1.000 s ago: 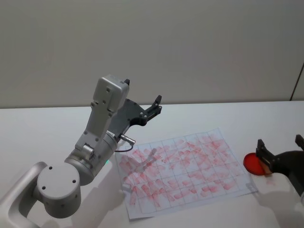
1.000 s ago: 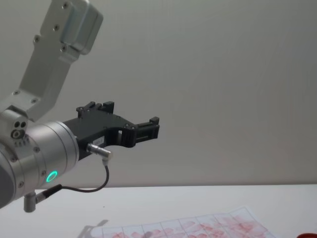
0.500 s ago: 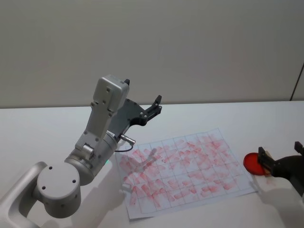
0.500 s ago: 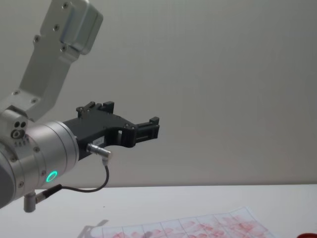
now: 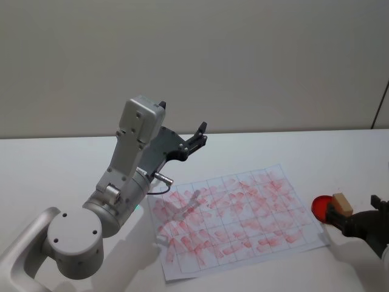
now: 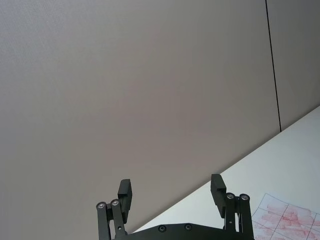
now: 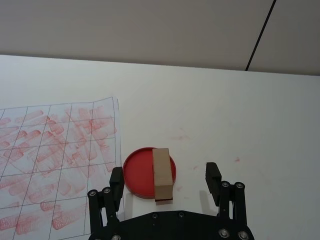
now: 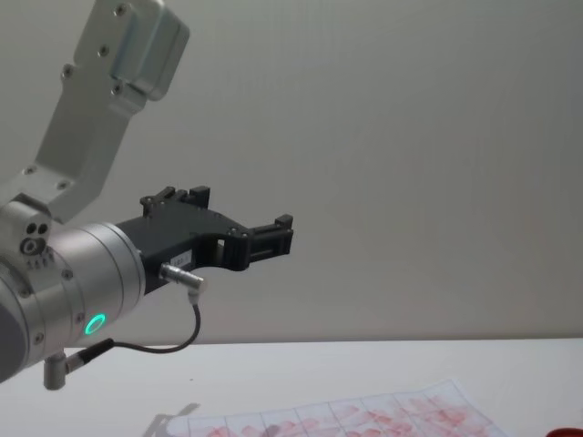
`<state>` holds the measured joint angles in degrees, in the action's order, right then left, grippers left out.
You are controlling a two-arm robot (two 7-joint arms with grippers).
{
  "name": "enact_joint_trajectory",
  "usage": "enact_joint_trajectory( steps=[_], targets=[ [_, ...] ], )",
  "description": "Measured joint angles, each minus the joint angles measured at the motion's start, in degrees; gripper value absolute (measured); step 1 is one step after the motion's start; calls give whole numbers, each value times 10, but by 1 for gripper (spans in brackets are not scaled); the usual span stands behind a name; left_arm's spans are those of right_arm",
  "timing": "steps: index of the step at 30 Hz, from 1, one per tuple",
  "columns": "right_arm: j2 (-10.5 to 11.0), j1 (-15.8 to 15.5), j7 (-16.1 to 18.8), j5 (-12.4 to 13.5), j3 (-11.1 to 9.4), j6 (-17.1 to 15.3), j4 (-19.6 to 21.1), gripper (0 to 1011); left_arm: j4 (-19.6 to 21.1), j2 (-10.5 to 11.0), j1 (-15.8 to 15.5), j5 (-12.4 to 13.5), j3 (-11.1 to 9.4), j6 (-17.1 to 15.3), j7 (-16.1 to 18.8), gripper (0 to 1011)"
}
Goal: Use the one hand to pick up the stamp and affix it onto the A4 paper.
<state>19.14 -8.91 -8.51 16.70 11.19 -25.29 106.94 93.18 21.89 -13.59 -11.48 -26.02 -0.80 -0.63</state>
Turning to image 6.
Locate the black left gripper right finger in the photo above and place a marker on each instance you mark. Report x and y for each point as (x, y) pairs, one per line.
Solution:
(220, 200)

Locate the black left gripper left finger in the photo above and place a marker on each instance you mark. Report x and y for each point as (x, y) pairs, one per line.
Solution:
(124, 200)

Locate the white paper with red marks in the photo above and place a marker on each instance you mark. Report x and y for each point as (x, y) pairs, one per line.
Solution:
(285, 220)

